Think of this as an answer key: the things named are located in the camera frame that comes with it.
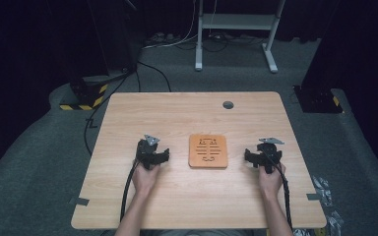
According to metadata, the power strip with plugs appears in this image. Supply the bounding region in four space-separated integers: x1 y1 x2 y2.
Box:
145 31 182 46

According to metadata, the person's left hand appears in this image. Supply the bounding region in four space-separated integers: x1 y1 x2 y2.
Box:
131 160 161 198

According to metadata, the short black floor cable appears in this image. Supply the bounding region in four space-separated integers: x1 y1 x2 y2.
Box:
137 60 172 93

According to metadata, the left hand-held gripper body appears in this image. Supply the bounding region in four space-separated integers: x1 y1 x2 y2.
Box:
135 134 161 171

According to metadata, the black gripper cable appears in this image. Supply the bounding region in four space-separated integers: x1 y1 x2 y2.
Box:
265 150 293 231
119 159 140 223

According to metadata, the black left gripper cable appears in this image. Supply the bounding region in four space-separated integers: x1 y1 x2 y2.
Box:
119 159 140 223

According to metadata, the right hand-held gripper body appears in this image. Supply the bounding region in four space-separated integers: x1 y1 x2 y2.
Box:
255 137 285 175

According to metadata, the person's right hand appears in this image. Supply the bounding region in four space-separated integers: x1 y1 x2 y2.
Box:
258 161 287 199

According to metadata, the white floor cable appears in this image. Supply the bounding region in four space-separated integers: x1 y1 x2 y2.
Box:
142 0 201 50

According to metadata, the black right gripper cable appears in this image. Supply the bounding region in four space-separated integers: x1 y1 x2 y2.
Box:
265 150 293 231

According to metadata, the person's grey clothing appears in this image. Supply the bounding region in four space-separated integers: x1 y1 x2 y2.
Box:
137 228 268 236

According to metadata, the crumpled clear plastic wrap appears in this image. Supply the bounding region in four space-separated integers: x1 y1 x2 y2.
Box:
310 175 334 207
325 209 345 236

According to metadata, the black yellow striped stand base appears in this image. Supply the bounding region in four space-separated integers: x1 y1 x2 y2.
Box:
59 75 109 112

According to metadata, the black perforated stand base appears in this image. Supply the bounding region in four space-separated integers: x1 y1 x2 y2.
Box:
292 85 345 114

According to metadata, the white metal stand frame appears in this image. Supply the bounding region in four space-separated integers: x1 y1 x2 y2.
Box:
194 0 286 74

